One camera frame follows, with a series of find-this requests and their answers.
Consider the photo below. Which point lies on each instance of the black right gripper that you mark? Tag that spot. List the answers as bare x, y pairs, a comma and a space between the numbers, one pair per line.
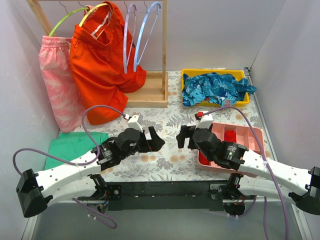
189, 137

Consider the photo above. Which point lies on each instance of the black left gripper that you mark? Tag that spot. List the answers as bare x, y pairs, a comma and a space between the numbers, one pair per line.
146, 141

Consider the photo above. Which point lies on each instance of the orange shorts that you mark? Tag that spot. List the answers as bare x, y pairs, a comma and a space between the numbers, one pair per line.
96, 63

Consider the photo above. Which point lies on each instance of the yellow hanger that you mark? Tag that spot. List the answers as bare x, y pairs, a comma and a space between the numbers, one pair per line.
92, 10

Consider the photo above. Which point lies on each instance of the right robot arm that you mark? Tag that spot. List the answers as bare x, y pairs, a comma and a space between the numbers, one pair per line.
255, 175

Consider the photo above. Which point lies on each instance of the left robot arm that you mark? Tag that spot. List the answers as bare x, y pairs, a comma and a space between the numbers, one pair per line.
81, 178

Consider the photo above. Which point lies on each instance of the blue patterned shorts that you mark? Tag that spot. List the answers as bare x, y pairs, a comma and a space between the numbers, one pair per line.
214, 88

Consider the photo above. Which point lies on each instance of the light blue hanger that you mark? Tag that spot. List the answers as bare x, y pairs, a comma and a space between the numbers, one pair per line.
146, 29

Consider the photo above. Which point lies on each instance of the lilac hanger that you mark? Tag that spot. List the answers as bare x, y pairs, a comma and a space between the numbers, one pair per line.
127, 47

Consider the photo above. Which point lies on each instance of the pink patterned shorts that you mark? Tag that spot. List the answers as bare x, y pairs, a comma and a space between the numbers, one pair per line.
65, 100

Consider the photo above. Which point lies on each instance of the green hanger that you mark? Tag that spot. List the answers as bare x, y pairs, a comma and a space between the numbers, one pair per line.
84, 8

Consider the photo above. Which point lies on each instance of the red folded cloth in tray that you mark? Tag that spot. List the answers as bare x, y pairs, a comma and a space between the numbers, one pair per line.
203, 160

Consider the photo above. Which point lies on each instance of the wooden clothes rack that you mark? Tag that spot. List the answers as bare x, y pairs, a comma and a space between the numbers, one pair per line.
154, 93

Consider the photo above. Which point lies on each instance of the pink plastic organizer tray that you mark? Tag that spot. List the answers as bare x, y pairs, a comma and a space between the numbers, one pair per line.
244, 136

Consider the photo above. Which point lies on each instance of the yellow plastic bin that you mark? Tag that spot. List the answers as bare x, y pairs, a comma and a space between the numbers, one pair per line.
238, 74

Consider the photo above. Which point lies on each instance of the green folded cloth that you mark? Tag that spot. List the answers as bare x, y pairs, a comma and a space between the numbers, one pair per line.
69, 146

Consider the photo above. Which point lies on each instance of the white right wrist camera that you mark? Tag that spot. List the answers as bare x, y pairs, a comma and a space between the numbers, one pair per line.
205, 119

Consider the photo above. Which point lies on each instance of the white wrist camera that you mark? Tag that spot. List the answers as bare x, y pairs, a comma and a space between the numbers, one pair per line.
205, 119
133, 122

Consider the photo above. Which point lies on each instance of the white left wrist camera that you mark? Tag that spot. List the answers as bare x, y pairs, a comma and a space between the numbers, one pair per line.
133, 122

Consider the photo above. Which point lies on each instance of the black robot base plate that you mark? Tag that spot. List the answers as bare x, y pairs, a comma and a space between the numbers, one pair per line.
209, 195

